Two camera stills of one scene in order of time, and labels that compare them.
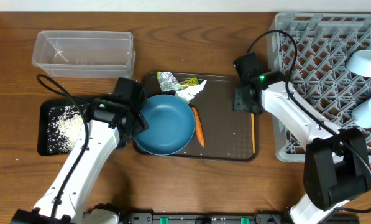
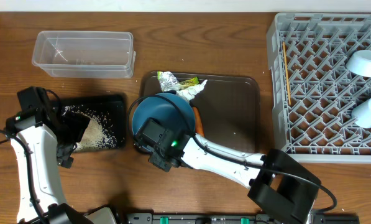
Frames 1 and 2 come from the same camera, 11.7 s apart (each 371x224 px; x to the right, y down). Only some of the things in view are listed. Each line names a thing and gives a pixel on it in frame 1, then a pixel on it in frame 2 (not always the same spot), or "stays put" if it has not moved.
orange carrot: (199, 126) stays put
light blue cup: (369, 113) stays put
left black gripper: (141, 124) to (79, 122)
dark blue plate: (171, 124) stays put
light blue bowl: (367, 63) stays put
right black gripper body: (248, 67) to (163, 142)
